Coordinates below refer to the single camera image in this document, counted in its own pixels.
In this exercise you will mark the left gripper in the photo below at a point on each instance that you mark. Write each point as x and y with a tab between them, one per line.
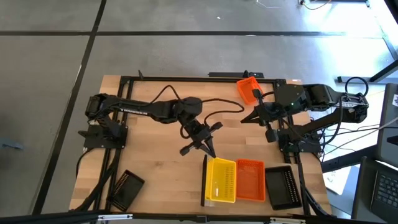
200	132

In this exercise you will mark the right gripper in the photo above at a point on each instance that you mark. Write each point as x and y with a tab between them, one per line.
269	113

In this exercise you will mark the orange plastic perforated basket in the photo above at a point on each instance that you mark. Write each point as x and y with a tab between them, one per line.
245	90
250	182

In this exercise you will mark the yellow plastic perforated basket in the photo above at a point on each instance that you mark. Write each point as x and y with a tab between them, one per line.
222	183

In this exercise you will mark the black plastic perforated basket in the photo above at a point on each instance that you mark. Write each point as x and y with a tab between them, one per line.
126	190
280	188

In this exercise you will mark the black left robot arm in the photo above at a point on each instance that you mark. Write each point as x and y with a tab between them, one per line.
136	107

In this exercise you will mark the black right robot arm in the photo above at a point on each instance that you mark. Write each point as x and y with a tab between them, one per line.
323	95

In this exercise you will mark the black diagonal floor beam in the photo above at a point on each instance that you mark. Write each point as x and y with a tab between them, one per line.
345	160

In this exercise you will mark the white paper sheet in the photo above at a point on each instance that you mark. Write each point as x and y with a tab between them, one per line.
337	182

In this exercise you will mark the dark grey monitor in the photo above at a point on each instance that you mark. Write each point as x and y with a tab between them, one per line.
387	124

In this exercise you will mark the black floor stand leg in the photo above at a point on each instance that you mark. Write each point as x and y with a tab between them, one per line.
384	71

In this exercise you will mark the black laptop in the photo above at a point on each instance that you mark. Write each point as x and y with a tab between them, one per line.
387	189

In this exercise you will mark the black aluminium crossbeam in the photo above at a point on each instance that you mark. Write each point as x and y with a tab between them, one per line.
46	217

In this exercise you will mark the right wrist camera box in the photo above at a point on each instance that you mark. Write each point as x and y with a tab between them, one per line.
257	94

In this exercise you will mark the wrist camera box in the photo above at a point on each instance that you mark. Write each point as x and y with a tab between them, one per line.
257	94
184	151

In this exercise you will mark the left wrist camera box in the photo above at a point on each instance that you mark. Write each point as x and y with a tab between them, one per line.
184	151

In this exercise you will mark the black aluminium table frame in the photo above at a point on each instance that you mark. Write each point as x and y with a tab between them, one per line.
192	79

